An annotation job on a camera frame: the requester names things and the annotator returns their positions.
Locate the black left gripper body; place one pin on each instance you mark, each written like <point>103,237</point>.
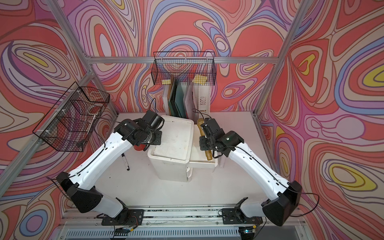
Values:
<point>153,138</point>

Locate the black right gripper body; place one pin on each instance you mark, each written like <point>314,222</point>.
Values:
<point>206,144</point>

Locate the gold microphone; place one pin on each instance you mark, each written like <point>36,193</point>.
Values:
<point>208,153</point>

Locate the white pull-out drawer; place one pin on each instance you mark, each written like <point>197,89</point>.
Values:
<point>198,158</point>

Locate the white drawer cabinet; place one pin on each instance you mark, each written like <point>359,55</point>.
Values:
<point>171,158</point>

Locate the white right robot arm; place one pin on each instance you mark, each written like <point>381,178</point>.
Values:
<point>283,196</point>

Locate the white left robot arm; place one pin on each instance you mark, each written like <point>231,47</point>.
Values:
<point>79,183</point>

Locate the green folders in organizer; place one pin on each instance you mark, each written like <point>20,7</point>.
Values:
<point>176,100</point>

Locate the black white marker pen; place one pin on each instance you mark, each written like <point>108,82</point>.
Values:
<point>125,162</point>

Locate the white plastic file organizer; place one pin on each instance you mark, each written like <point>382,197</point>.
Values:
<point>197,100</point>

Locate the small yellow sticky notes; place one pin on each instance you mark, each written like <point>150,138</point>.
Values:
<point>166,81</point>

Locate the yellow sticky note pad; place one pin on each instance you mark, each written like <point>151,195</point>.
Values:
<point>199,80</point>

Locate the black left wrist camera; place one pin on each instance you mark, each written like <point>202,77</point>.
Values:
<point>152,121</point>

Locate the black wire basket at back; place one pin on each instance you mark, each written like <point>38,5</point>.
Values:
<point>183,66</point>

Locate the black wire basket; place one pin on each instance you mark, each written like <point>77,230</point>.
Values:
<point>69,127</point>
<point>183,66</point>

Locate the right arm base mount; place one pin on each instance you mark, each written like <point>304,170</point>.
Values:
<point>234,216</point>

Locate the black wire basket on left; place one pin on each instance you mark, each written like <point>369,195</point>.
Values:
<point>69,127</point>

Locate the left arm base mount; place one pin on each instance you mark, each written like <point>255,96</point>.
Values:
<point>127,217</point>

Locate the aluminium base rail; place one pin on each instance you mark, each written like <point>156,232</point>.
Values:
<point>176,223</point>

